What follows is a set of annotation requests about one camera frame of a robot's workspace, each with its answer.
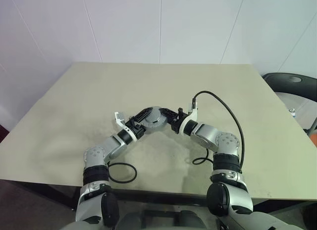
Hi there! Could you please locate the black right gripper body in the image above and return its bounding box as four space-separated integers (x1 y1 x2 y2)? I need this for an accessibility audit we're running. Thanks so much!
171 108 189 134

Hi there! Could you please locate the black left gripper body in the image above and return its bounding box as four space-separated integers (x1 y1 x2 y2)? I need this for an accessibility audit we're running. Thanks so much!
128 118 147 142

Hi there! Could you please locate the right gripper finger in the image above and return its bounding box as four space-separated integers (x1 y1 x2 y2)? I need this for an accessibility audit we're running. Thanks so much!
159 108 180 121

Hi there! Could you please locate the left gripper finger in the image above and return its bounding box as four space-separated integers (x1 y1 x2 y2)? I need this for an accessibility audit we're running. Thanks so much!
132 107 153 124

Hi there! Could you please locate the grey round motor lid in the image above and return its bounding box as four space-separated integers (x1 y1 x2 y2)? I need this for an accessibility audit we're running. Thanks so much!
141 105 168 128

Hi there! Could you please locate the grey robot torso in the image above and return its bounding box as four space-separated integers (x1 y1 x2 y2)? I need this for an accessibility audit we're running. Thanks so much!
59 210 317 230

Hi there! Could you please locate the dark chair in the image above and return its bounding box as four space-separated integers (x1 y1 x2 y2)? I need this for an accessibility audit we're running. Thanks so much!
262 72 317 102

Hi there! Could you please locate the dark red cabinet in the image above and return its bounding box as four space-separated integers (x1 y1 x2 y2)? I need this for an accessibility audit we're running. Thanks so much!
0 124 9 144

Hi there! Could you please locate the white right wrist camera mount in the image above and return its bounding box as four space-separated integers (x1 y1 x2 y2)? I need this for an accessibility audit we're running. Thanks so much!
179 97 199 137

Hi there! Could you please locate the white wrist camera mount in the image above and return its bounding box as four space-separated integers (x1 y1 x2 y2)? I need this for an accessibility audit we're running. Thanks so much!
113 111 138 143
179 97 199 137

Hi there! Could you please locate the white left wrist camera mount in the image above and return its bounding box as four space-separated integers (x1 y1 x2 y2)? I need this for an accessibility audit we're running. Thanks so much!
113 111 138 143

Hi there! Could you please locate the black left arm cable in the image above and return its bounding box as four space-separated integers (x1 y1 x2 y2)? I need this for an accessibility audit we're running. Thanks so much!
107 162 138 183

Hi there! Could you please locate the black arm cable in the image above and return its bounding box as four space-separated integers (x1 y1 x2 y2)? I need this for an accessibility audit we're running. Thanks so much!
190 90 246 173
107 162 138 183

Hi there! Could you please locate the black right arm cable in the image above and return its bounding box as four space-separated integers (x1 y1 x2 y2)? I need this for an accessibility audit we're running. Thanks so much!
190 90 246 173

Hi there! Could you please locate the black table frame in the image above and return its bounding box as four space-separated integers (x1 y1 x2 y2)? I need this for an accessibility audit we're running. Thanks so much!
0 179 317 210

